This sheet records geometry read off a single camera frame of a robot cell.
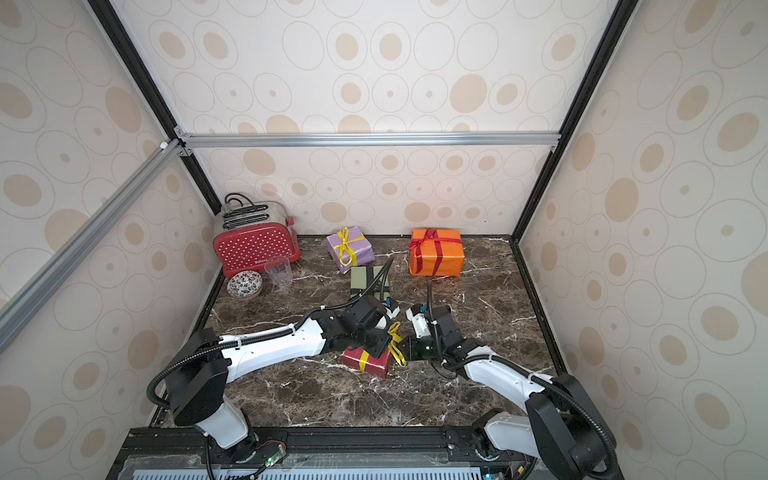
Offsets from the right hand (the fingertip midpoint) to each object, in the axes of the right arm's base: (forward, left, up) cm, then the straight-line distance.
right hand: (407, 343), depth 85 cm
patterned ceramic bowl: (+20, +57, -2) cm, 60 cm away
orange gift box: (+29, -14, +4) cm, 32 cm away
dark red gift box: (-8, +8, +1) cm, 11 cm away
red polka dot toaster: (+31, +52, +13) cm, 62 cm away
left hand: (-2, +3, +4) cm, 6 cm away
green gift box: (+23, +17, -1) cm, 29 cm away
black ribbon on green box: (+22, +13, 0) cm, 26 cm away
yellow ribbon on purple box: (+30, +21, +3) cm, 37 cm away
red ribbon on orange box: (+39, -8, +5) cm, 40 cm away
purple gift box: (+34, +17, +1) cm, 38 cm away
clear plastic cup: (+26, +46, -1) cm, 53 cm away
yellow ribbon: (-3, +4, +3) cm, 5 cm away
